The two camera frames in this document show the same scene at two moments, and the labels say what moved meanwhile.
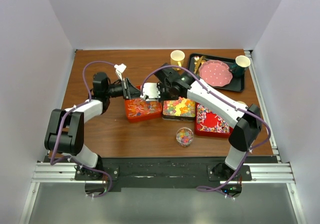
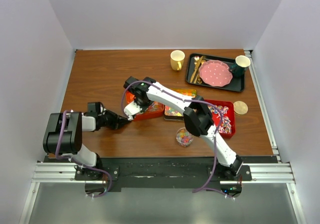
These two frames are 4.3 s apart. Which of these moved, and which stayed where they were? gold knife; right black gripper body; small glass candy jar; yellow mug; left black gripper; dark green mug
Moved: left black gripper; right black gripper body
Stayed: yellow mug; gold knife; dark green mug; small glass candy jar
